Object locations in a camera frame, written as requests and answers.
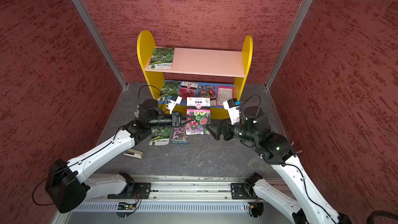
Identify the purple flower seed bag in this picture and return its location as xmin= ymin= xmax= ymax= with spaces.
xmin=171 ymin=125 xmax=190 ymax=145

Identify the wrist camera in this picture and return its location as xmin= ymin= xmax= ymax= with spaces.
xmin=166 ymin=95 xmax=182 ymax=114
xmin=223 ymin=98 xmax=241 ymax=125

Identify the green gourd bag lower shelf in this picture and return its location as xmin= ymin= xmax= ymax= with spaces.
xmin=158 ymin=81 xmax=181 ymax=102

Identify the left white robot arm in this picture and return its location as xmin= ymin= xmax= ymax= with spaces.
xmin=45 ymin=99 xmax=193 ymax=213

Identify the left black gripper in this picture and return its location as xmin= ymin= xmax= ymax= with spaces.
xmin=148 ymin=111 xmax=194 ymax=128

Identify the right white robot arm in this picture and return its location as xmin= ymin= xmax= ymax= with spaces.
xmin=206 ymin=106 xmax=351 ymax=224

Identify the pink back-side seed bag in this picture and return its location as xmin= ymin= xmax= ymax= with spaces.
xmin=216 ymin=86 xmax=234 ymax=106

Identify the red dahlia seed bag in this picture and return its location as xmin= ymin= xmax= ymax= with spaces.
xmin=178 ymin=82 xmax=198 ymax=101

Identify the large green gourd seed bag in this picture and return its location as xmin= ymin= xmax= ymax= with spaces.
xmin=149 ymin=127 xmax=170 ymax=146

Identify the mixed flower seed bag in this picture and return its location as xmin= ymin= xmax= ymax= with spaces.
xmin=198 ymin=85 xmax=217 ymax=106

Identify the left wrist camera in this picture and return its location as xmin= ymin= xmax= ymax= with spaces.
xmin=166 ymin=95 xmax=182 ymax=114

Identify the right corner aluminium post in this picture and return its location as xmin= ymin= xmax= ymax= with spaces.
xmin=265 ymin=0 xmax=313 ymax=91

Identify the corner aluminium post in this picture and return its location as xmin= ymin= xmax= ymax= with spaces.
xmin=72 ymin=0 xmax=128 ymax=90
xmin=265 ymin=0 xmax=313 ymax=91

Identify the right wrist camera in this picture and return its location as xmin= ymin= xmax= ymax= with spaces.
xmin=223 ymin=98 xmax=241 ymax=125

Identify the silver stapler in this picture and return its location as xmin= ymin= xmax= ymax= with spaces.
xmin=123 ymin=149 xmax=144 ymax=159

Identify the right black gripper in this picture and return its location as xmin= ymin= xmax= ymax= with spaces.
xmin=206 ymin=116 xmax=259 ymax=142

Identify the left corner aluminium post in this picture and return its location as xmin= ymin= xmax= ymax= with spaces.
xmin=72 ymin=0 xmax=128 ymax=90

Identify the pink zinnia seed bag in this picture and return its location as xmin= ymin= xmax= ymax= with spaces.
xmin=186 ymin=97 xmax=210 ymax=135

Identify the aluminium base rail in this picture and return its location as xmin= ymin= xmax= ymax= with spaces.
xmin=71 ymin=174 xmax=290 ymax=202

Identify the yellow wooden shelf unit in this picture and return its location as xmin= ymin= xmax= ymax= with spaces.
xmin=137 ymin=30 xmax=254 ymax=120

